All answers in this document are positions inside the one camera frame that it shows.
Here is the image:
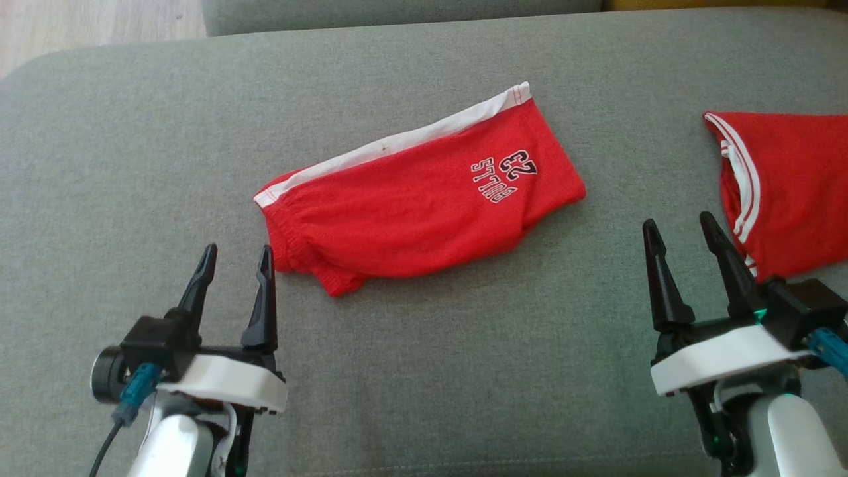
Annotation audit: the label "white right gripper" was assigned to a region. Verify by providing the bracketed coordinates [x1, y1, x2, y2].
[643, 212, 812, 397]

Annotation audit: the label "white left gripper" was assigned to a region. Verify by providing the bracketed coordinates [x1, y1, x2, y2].
[156, 244, 289, 415]

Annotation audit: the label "red basketball jersey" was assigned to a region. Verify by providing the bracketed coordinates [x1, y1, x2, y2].
[702, 111, 848, 284]

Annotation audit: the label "red shorts with white waistband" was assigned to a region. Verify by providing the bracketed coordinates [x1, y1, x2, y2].
[253, 81, 588, 297]

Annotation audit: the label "grey sofa seat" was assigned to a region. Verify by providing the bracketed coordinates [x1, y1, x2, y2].
[0, 7, 848, 477]

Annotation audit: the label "yellow sofa cushion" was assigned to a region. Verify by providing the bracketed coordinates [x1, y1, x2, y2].
[602, 0, 848, 13]

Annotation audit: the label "wide grey sofa back cushion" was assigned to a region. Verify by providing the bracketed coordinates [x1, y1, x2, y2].
[201, 0, 605, 37]

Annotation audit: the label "left arm cable teal plug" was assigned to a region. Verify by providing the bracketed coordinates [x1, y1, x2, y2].
[89, 363, 163, 477]

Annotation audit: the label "arm cable teal plug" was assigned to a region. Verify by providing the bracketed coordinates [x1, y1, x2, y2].
[807, 328, 848, 378]
[89, 363, 163, 477]

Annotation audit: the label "right arm cable teal plug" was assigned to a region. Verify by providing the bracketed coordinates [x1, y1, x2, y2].
[807, 328, 848, 378]

